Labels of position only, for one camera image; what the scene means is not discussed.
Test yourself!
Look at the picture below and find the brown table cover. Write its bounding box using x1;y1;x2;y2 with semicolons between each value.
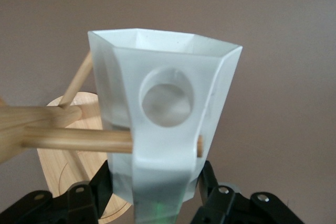
0;0;336;224

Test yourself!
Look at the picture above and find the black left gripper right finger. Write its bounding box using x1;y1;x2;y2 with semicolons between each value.
190;160;304;224

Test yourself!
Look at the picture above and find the white faceted cup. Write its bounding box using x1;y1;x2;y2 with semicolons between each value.
87;27;243;224

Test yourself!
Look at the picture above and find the wooden cup rack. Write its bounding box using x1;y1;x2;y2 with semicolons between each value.
0;50;204;221

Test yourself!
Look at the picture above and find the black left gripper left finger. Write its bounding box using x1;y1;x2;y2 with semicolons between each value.
0;159;114;224

